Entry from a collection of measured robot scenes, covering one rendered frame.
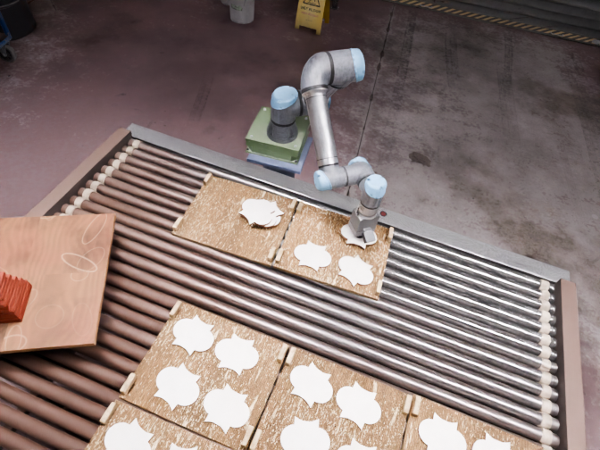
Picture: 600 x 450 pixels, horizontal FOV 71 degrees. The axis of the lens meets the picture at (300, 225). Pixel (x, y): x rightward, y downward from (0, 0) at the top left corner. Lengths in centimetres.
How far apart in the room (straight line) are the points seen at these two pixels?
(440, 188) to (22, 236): 279
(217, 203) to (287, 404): 85
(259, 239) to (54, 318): 73
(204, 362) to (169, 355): 12
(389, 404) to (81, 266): 109
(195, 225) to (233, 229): 15
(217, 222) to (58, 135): 228
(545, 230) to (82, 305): 311
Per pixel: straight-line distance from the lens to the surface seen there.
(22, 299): 154
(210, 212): 177
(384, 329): 157
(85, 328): 146
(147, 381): 145
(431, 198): 339
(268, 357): 144
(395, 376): 152
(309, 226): 174
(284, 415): 139
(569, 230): 376
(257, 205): 173
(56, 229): 171
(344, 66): 159
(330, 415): 141
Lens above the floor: 228
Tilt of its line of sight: 51 degrees down
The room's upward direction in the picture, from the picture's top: 9 degrees clockwise
